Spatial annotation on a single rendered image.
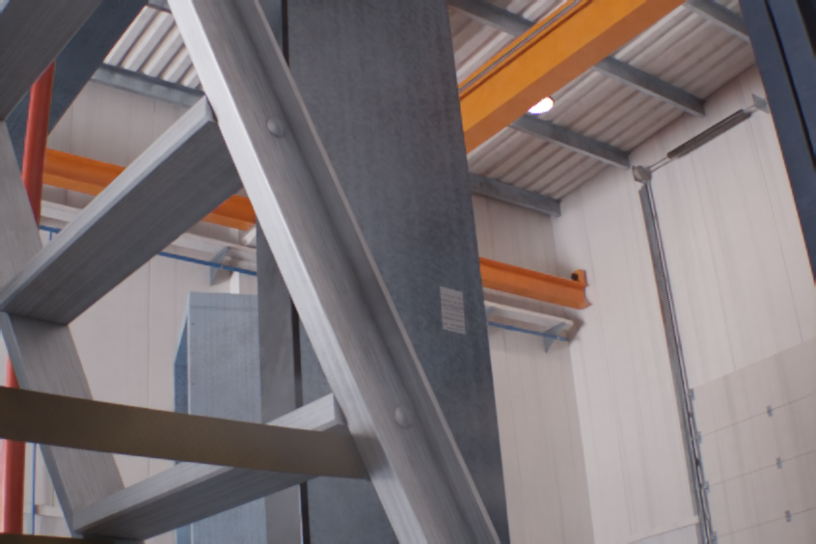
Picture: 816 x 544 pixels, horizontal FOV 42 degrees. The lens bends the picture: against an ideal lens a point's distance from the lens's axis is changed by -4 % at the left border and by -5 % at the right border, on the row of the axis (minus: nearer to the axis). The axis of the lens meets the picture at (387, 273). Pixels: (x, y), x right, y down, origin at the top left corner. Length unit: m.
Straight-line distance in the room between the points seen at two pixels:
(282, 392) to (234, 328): 4.30
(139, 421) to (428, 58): 1.59
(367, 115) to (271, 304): 0.42
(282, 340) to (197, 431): 1.04
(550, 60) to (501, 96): 0.74
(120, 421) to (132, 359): 10.68
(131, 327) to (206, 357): 5.58
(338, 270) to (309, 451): 0.14
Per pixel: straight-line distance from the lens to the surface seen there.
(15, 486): 1.49
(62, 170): 11.33
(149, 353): 11.43
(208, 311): 6.00
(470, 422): 1.84
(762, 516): 12.81
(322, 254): 0.78
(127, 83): 12.52
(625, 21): 10.23
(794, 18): 2.32
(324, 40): 2.01
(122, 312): 11.47
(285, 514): 1.64
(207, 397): 5.82
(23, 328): 1.11
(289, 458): 0.71
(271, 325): 1.74
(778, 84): 2.29
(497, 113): 11.22
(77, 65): 4.33
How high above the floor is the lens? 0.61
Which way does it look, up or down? 24 degrees up
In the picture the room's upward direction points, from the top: 5 degrees counter-clockwise
